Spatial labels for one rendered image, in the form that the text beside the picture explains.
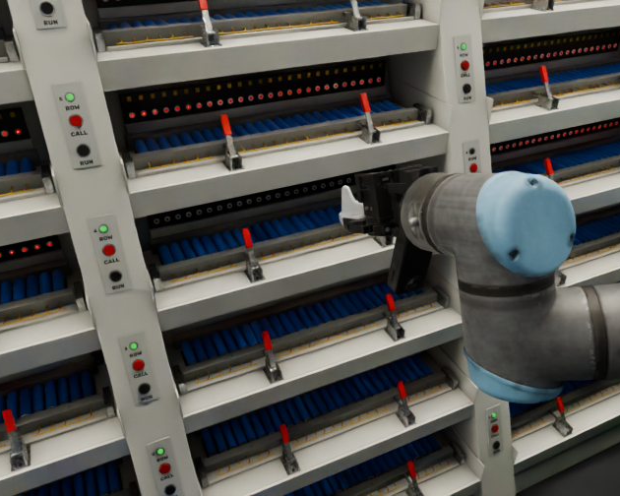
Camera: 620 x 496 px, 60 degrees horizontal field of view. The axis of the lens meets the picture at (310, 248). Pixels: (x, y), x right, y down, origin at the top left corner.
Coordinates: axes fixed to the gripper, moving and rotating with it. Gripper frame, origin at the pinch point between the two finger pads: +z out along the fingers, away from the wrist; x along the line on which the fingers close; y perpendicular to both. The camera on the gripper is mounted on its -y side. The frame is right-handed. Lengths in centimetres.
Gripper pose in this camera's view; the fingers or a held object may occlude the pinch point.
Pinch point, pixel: (355, 217)
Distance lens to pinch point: 81.3
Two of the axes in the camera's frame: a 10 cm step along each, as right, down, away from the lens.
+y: -1.6, -9.7, -2.0
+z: -3.7, -1.3, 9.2
